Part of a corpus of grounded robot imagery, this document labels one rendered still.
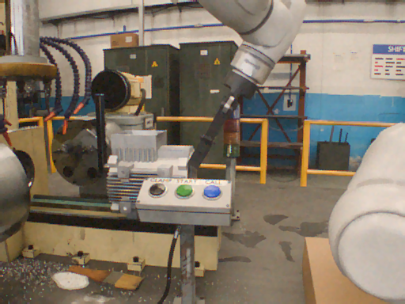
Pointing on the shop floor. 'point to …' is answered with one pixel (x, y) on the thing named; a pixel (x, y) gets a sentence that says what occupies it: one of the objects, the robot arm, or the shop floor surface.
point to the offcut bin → (333, 154)
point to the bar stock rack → (280, 115)
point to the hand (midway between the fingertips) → (200, 153)
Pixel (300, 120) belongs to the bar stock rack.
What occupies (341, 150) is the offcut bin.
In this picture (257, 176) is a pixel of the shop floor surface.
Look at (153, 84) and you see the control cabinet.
